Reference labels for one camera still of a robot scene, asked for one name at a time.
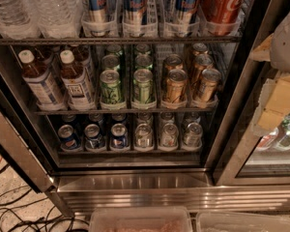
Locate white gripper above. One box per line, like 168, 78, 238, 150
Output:
249, 12, 290, 136

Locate stainless steel fridge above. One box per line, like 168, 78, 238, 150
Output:
0, 0, 290, 216

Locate right clear water bottle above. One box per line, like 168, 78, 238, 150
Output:
33, 0, 81, 39

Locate clear water bottle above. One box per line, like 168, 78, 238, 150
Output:
33, 0, 81, 39
0, 0, 40, 40

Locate left clear water bottle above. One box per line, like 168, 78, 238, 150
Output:
0, 0, 40, 40

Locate open fridge door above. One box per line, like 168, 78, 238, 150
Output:
0, 81, 56, 192

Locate front right gold can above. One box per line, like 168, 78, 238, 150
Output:
192, 69, 221, 108

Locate second row right gold can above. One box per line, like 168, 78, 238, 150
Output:
189, 54, 214, 85

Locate second row gold can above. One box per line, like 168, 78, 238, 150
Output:
162, 54, 184, 77
189, 54, 214, 85

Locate red Coca-Cola can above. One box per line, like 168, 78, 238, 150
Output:
201, 0, 243, 36

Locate front left gold can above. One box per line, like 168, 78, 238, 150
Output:
162, 69, 188, 108

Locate right silver can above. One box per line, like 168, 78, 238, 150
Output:
183, 122, 203, 149

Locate silver can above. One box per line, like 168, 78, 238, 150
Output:
134, 124, 154, 152
183, 122, 203, 149
159, 123, 179, 152

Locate second row left gold can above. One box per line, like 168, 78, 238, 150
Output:
162, 54, 184, 77

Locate right Red Bull can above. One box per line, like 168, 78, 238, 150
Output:
172, 0, 199, 37

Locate red bull can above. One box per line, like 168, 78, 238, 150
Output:
172, 0, 199, 37
124, 0, 147, 37
86, 0, 116, 37

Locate middle silver can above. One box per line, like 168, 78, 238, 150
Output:
159, 123, 179, 152

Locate front right green can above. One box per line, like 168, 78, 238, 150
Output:
132, 69, 155, 109

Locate second row right green can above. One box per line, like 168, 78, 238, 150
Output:
134, 55, 153, 71

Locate second row green can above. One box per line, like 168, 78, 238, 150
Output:
134, 55, 153, 71
101, 54, 121, 72

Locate left silver can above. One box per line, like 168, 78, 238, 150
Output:
134, 124, 154, 152

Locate middle Red Bull can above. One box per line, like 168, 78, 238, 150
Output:
124, 0, 147, 37

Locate front left green can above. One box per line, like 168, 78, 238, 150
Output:
100, 70, 126, 110

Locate second row left green can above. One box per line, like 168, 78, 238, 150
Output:
101, 54, 121, 72

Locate right clear plastic bin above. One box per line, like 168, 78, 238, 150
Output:
196, 212, 290, 232

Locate clear plastic bin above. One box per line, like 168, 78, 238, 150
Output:
196, 212, 290, 232
89, 207, 193, 232

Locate right blue Pepsi can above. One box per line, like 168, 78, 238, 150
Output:
110, 123, 130, 150

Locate blue pepsi can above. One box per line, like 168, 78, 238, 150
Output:
110, 123, 130, 150
84, 124, 105, 152
58, 125, 82, 152

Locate middle blue Pepsi can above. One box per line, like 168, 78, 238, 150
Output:
84, 124, 105, 152

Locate left Red Bull can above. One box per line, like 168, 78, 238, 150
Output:
86, 0, 116, 37

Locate left blue Pepsi can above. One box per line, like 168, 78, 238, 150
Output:
58, 125, 82, 152

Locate left clear plastic bin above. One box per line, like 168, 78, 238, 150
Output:
89, 207, 193, 232

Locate middle wire shelf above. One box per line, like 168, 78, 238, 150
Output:
35, 107, 214, 115

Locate wire shelf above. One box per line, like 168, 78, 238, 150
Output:
35, 107, 214, 115
0, 36, 241, 45

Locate upper wire shelf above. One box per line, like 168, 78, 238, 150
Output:
0, 36, 241, 45

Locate black floor cables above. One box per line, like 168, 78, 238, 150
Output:
0, 162, 90, 232

